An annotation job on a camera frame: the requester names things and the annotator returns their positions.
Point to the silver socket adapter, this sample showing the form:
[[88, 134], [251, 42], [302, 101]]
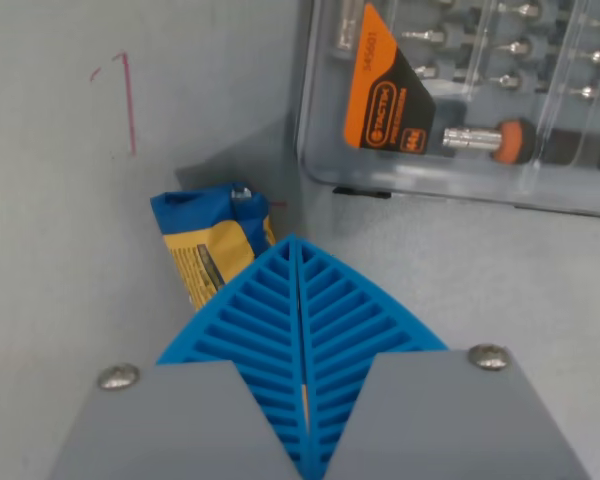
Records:
[[345, 27]]

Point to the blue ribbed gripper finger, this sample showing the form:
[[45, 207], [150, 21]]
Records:
[[180, 425], [430, 425]]

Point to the blue and yellow snack bag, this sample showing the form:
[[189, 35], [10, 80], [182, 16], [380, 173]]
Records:
[[200, 215]]

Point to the orange and black screwdriver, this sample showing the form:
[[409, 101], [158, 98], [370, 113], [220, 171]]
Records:
[[515, 140]]

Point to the clear plastic tool case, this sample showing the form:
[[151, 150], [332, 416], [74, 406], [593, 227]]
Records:
[[430, 175]]

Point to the orange and black label card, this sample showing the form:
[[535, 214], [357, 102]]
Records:
[[375, 75]]

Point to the silver screwdriver bit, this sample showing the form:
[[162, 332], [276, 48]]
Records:
[[583, 92], [517, 47], [426, 70], [425, 35], [508, 80], [597, 56]]

